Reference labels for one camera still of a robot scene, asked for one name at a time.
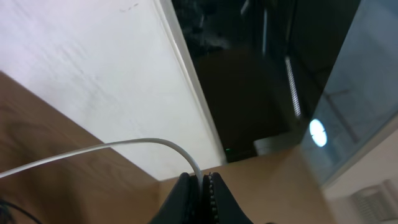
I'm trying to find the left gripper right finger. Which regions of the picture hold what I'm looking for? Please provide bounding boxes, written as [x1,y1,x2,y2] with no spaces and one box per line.
[201,172,252,224]

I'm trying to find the white wall vent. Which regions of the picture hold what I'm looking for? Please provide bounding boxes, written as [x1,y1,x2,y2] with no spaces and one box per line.
[351,179,397,224]

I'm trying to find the white cable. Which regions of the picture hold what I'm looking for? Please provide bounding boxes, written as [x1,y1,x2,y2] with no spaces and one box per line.
[0,138,205,187]

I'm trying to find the dark monitor screen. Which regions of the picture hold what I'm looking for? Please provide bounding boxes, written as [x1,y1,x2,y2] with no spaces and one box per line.
[172,0,359,162]

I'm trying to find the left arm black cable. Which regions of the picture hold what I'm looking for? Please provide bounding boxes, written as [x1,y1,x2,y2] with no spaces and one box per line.
[0,198,43,224]

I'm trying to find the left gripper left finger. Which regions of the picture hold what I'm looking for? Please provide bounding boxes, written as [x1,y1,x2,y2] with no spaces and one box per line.
[149,173,199,224]

